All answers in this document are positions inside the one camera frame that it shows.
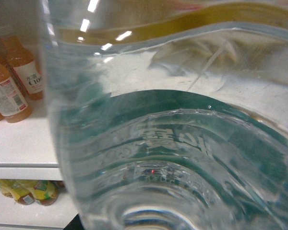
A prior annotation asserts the orange C100 bottle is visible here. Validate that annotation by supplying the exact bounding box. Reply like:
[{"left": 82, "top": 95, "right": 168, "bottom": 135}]
[{"left": 0, "top": 25, "right": 44, "bottom": 100}]

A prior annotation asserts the orange juice bottle white label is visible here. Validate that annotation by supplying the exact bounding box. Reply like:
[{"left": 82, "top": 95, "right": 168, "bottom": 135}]
[{"left": 0, "top": 64, "right": 33, "bottom": 123}]

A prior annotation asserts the white shelf board left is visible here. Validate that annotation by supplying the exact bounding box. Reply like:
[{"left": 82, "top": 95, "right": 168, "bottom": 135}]
[{"left": 0, "top": 100, "right": 63, "bottom": 181}]

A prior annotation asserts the water bottle green label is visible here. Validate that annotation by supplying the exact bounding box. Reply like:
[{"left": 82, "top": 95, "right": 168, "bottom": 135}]
[{"left": 39, "top": 0, "right": 288, "bottom": 230}]

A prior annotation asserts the yellow tea bottle lower shelf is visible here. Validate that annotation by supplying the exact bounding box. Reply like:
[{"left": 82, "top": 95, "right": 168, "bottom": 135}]
[{"left": 0, "top": 179, "right": 59, "bottom": 206}]

